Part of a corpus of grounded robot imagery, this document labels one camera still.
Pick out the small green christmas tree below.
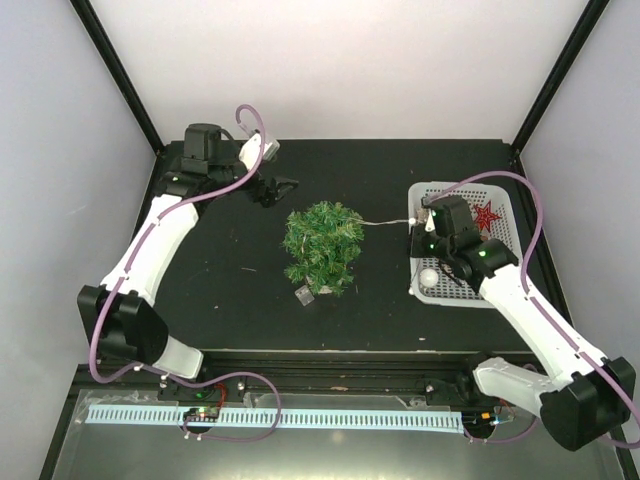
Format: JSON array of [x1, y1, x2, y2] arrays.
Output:
[[281, 200, 366, 298]]

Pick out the black frame post left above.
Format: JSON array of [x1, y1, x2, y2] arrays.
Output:
[[70, 0, 164, 153]]

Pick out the white plastic basket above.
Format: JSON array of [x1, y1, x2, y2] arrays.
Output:
[[408, 181, 523, 308]]

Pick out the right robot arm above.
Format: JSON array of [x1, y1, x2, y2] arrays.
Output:
[[410, 195, 639, 451]]

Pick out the right circuit board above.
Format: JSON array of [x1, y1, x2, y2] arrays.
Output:
[[463, 406, 516, 427]]

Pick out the black frame post right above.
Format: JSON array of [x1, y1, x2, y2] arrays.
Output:
[[511, 0, 610, 155]]

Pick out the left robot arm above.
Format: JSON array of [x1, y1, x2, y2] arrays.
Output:
[[77, 123, 298, 399]]

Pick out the left circuit board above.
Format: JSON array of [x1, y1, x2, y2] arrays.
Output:
[[183, 407, 220, 423]]

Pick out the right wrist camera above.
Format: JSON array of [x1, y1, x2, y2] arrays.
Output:
[[415, 207, 436, 233]]

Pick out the red star ornament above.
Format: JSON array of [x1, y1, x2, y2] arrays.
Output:
[[473, 201, 502, 233]]

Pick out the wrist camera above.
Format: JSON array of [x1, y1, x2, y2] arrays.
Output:
[[415, 207, 436, 233], [239, 131, 280, 170]]

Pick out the circuit board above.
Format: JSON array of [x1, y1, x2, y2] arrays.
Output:
[[183, 407, 220, 423], [463, 406, 516, 427]]

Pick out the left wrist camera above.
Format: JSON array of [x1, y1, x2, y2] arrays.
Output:
[[239, 131, 280, 170]]

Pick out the black frame post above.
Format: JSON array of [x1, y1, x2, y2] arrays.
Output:
[[70, 0, 164, 153], [511, 0, 610, 155]]

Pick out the string light with white balls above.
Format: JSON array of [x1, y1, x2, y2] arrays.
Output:
[[292, 212, 441, 307]]

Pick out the white slotted cable duct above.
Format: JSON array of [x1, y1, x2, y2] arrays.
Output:
[[85, 404, 464, 434]]

